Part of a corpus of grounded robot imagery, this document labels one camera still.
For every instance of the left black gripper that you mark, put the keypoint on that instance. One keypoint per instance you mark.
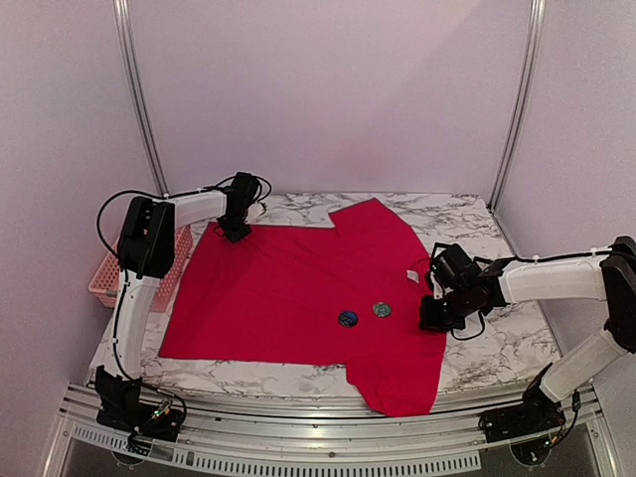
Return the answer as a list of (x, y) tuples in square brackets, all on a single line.
[(234, 237)]

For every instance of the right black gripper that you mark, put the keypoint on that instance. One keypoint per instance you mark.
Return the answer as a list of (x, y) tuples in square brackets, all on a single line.
[(434, 314)]

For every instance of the green round brooch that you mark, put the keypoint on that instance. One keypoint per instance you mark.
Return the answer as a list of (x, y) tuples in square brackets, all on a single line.
[(382, 310)]

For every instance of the red t-shirt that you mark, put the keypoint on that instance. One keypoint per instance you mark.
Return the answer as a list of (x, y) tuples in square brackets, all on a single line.
[(276, 295)]

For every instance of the blue round brooch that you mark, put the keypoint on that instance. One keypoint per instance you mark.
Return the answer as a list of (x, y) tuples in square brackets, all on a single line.
[(348, 319)]

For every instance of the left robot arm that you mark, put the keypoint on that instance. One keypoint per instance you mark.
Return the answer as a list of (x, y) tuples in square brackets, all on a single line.
[(145, 253)]

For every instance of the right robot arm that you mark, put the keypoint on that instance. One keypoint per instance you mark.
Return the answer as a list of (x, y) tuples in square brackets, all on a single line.
[(461, 285)]

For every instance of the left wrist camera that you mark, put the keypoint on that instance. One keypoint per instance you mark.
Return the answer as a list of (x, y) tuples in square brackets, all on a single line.
[(256, 210)]

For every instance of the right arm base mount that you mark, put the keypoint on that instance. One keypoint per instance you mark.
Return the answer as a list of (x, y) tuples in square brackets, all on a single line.
[(522, 427)]

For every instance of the aluminium front rail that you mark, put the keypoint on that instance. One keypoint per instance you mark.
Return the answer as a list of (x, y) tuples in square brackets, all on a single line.
[(328, 436)]

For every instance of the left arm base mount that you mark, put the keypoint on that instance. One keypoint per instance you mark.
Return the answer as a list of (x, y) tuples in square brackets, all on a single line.
[(121, 409)]

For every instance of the left aluminium post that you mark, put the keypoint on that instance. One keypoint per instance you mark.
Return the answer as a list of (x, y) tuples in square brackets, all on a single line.
[(125, 36)]

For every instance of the aluminium post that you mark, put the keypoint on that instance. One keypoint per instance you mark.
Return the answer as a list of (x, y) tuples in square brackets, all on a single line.
[(529, 62), (125, 36)]

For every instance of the right aluminium post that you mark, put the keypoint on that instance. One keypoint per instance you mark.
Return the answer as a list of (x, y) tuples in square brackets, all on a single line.
[(529, 62)]

